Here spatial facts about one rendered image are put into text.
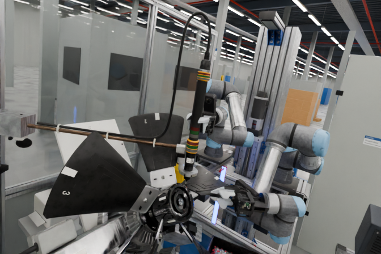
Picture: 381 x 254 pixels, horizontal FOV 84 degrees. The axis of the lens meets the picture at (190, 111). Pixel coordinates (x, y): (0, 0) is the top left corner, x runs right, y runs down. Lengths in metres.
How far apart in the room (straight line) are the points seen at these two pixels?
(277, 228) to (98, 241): 0.65
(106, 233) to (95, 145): 0.28
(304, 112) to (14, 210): 8.38
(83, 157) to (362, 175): 2.33
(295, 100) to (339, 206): 6.54
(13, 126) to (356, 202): 2.57
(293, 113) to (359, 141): 6.54
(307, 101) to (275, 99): 7.13
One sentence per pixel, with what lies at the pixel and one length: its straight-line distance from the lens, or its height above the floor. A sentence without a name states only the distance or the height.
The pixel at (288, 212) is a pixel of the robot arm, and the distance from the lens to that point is 0.97.
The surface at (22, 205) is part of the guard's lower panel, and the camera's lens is 1.35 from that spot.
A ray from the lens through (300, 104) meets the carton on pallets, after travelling 8.79.
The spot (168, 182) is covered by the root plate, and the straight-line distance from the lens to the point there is 0.79.
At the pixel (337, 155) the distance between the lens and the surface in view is 2.48.
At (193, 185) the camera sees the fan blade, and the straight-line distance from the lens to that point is 0.90.
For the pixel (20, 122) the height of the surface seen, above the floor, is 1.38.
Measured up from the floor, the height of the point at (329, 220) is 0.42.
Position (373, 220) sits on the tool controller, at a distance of 1.03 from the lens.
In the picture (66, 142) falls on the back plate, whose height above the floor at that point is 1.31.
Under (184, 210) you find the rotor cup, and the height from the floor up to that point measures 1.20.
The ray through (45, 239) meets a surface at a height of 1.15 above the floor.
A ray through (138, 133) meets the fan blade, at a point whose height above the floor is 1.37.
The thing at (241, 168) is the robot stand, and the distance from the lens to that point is 1.70.
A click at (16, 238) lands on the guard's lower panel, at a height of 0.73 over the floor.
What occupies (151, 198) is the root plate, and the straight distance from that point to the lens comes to 0.74.
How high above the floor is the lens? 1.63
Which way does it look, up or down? 10 degrees down
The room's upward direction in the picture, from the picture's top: 9 degrees clockwise
